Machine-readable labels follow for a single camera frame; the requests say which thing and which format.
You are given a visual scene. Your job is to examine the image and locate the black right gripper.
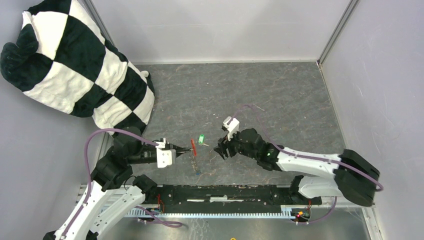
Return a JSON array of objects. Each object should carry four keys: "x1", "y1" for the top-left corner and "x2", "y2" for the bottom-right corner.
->
[{"x1": 213, "y1": 127, "x2": 259, "y2": 161}]

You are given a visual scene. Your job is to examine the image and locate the metal key holder red handle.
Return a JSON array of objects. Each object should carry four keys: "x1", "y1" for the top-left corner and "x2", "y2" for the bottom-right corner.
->
[{"x1": 190, "y1": 138, "x2": 201, "y2": 175}]

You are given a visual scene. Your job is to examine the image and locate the keys with green tag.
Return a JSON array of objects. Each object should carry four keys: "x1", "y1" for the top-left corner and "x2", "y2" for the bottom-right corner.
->
[{"x1": 198, "y1": 134, "x2": 209, "y2": 147}]

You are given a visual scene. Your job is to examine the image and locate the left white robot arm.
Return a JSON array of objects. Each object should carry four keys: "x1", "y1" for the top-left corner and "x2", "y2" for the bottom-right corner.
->
[{"x1": 43, "y1": 126, "x2": 192, "y2": 240}]

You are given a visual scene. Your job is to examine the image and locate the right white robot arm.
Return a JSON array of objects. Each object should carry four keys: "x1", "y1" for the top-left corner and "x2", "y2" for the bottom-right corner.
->
[{"x1": 214, "y1": 128, "x2": 383, "y2": 207}]

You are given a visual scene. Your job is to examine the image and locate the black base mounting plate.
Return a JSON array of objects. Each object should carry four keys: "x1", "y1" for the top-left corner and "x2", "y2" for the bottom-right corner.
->
[{"x1": 144, "y1": 184, "x2": 322, "y2": 210}]

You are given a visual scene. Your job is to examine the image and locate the checkered black white plush cloth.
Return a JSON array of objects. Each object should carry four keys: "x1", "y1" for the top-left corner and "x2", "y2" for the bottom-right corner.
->
[{"x1": 0, "y1": 0, "x2": 155, "y2": 132}]

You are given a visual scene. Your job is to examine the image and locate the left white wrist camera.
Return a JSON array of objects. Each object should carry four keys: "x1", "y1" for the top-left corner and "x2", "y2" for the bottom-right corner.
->
[{"x1": 156, "y1": 138, "x2": 175, "y2": 169}]

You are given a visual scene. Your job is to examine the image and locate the slotted grey cable duct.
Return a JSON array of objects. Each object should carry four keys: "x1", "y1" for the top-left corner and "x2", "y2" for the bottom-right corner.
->
[{"x1": 143, "y1": 205, "x2": 294, "y2": 219}]

